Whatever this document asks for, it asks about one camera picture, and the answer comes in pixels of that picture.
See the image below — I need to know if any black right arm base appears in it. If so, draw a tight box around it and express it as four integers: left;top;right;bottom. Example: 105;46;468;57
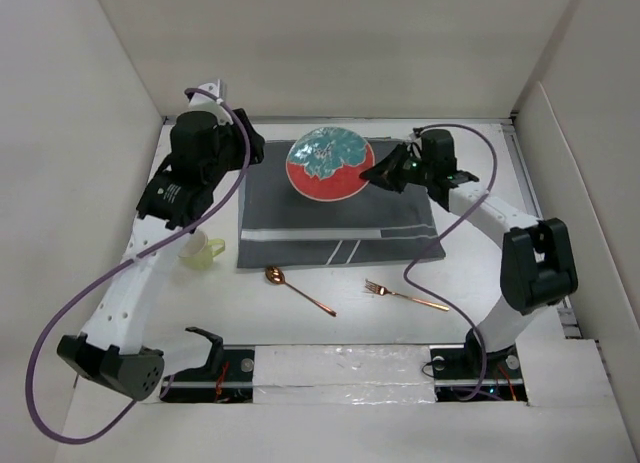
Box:
421;345;528;403

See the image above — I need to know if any copper spoon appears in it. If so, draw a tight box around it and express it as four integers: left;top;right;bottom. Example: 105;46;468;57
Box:
264;266;337;317

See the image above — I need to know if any grey cloth placemat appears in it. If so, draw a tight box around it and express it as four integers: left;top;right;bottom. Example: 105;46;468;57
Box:
237;141;445;269

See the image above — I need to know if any teal and red plate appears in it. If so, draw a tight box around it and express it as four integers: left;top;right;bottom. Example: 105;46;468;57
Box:
285;126;376;203

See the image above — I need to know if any pale yellow mug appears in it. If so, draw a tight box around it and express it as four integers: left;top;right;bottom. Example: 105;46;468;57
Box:
179;229;226;271

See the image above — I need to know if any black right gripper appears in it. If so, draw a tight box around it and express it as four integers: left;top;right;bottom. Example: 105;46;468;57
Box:
360;140;435;193

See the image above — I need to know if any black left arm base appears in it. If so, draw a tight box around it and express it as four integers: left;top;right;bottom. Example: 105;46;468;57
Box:
159;326;256;404

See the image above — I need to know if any copper fork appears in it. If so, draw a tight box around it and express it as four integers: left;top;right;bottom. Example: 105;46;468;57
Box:
365;279;450;312

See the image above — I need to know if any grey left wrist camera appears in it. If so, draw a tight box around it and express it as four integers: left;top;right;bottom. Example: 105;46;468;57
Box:
188;78;227;102

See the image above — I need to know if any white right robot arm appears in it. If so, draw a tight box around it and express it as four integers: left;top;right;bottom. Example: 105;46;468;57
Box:
360;126;578;377

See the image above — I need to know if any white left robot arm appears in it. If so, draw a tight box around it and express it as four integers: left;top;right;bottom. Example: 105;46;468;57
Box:
57;81;265;401

